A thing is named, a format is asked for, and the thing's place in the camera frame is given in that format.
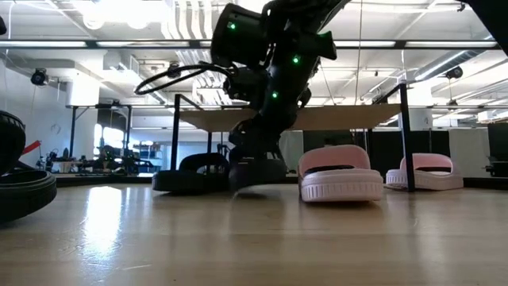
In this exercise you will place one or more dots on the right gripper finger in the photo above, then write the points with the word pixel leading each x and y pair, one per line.
pixel 241 154
pixel 272 155

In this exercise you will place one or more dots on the pink rubber slide sandal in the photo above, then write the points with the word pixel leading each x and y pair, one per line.
pixel 341 186
pixel 436 180

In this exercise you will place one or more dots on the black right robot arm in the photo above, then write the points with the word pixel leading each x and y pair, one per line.
pixel 289 79

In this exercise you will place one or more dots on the black ceiling spotlight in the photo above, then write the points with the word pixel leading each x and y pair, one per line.
pixel 39 76
pixel 454 72
pixel 174 70

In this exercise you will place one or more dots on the background robot workstation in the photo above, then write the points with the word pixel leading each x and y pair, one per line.
pixel 111 161

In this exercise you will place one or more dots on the black room divider panels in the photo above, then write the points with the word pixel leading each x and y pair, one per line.
pixel 424 141

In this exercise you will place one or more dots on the black overhead beam with lights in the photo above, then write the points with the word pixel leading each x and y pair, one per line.
pixel 119 43

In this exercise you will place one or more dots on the red object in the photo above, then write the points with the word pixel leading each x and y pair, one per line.
pixel 31 147

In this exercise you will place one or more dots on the black cabinet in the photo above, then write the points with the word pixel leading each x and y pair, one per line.
pixel 498 147

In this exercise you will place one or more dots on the wooden shelf black metal frame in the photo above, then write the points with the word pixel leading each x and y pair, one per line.
pixel 349 117

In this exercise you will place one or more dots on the black aluminium table frame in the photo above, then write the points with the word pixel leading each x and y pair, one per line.
pixel 99 180

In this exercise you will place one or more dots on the black background gantry frame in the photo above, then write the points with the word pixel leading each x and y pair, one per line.
pixel 73 127

